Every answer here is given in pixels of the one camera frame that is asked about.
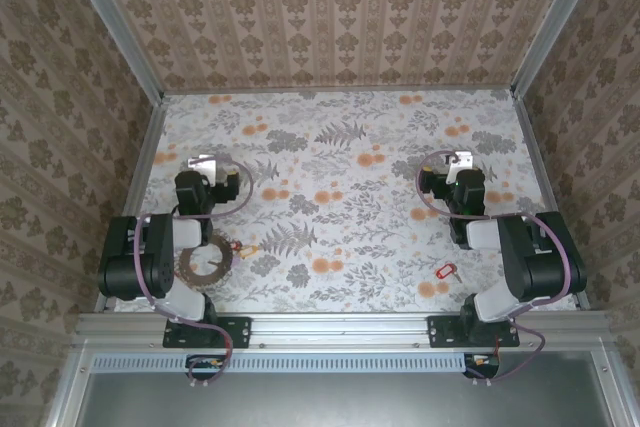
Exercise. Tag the black connector board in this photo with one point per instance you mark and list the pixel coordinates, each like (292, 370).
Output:
(482, 367)
(205, 369)

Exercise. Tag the yellow key tag with key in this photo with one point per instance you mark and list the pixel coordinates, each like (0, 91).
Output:
(248, 250)

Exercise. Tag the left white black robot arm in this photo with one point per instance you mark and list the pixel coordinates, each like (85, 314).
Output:
(160, 267)

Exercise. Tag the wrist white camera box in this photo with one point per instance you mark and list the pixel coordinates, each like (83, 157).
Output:
(201, 169)
(462, 159)

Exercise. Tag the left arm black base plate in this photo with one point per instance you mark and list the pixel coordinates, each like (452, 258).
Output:
(235, 332)

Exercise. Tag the grey metal sheet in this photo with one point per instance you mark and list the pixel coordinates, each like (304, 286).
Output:
(325, 402)

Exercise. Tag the aluminium frame post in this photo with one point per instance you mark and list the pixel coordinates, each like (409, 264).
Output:
(555, 22)
(115, 27)

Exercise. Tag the aluminium mounting rail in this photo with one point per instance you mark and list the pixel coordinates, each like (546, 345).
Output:
(340, 329)

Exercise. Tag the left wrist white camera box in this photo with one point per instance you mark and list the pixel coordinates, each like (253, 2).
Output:
(201, 169)

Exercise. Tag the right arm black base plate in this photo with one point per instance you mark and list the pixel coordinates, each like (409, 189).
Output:
(445, 332)

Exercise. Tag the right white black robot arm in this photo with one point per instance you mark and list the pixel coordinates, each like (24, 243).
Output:
(540, 262)

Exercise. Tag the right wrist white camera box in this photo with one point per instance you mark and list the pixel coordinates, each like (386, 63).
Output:
(462, 159)

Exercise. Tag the aluminium table side rail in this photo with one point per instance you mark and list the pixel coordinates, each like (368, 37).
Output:
(142, 172)
(542, 172)

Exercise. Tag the red key tag with key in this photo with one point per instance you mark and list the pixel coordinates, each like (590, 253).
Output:
(443, 272)

